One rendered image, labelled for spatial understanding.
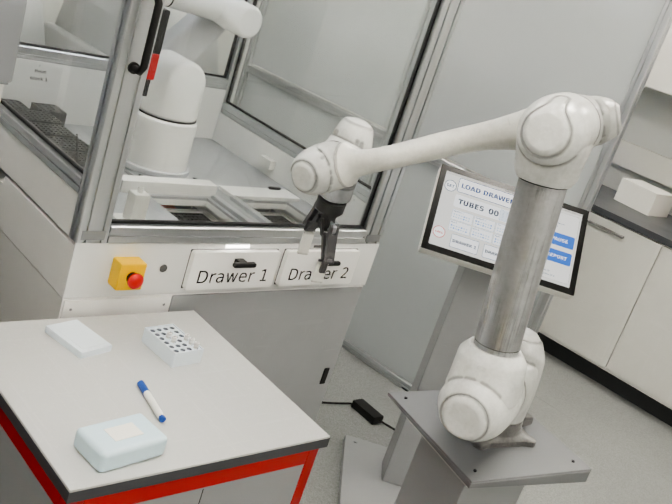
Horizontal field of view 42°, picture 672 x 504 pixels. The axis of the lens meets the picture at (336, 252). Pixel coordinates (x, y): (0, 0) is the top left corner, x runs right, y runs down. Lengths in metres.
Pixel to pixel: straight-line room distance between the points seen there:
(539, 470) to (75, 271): 1.17
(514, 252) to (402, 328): 2.25
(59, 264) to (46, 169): 0.24
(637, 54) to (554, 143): 1.82
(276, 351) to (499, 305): 0.98
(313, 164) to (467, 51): 1.98
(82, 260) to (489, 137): 0.98
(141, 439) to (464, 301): 1.54
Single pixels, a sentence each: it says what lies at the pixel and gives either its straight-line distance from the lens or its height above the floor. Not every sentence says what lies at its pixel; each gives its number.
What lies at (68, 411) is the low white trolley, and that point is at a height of 0.76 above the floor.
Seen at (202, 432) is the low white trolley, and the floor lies 0.76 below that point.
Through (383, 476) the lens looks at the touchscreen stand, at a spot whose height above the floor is 0.06.
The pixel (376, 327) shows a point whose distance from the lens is 4.11.
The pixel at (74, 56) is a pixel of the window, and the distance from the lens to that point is 2.18.
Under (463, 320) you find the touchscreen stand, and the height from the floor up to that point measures 0.73.
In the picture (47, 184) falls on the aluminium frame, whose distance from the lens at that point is 2.22.
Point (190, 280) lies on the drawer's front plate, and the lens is 2.29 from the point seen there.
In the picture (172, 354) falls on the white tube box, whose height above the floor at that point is 0.79.
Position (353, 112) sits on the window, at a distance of 2.44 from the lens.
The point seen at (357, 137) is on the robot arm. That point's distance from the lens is 2.09.
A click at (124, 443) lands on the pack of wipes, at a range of 1.68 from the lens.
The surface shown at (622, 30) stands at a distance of 3.54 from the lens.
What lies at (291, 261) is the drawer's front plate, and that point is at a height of 0.90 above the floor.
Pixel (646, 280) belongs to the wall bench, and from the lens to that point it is 4.84.
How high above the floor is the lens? 1.75
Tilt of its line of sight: 19 degrees down
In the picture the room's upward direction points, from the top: 19 degrees clockwise
